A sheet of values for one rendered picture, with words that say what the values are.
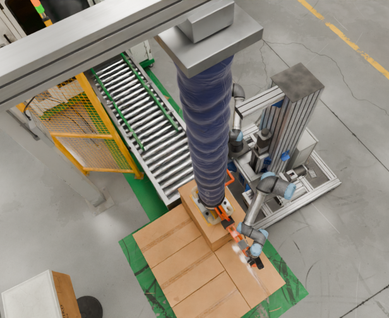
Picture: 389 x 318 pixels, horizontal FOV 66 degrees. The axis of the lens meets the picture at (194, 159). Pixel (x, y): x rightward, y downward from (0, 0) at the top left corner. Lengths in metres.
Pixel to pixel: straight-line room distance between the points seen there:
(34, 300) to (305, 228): 2.82
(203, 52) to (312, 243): 3.08
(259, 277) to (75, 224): 2.31
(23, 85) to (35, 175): 3.75
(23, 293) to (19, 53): 2.35
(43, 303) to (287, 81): 2.49
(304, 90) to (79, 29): 1.50
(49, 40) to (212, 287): 2.57
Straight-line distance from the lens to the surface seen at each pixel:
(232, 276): 3.04
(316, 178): 3.83
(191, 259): 3.07
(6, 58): 0.92
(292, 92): 2.03
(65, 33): 0.91
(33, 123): 2.59
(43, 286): 2.92
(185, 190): 2.82
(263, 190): 2.14
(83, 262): 3.93
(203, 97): 1.22
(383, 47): 5.76
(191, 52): 1.01
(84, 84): 2.55
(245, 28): 1.08
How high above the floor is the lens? 3.57
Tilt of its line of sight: 63 degrees down
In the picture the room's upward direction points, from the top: 10 degrees counter-clockwise
